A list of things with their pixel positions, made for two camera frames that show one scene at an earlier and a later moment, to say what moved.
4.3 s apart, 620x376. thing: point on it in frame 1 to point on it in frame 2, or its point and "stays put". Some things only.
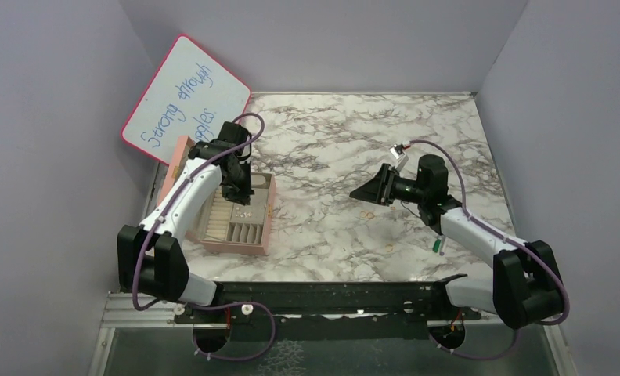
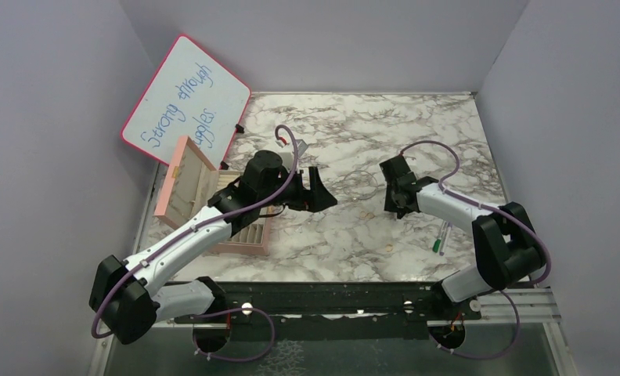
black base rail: [329, 310] stays put
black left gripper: [243, 194] to [316, 199]
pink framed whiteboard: [190, 95] stays put
